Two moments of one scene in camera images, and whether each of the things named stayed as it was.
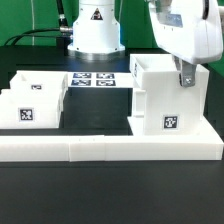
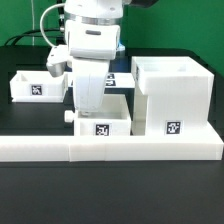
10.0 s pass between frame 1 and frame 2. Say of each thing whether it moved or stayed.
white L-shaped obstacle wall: stayed
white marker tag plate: stayed
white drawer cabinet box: stayed
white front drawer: moved
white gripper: moved
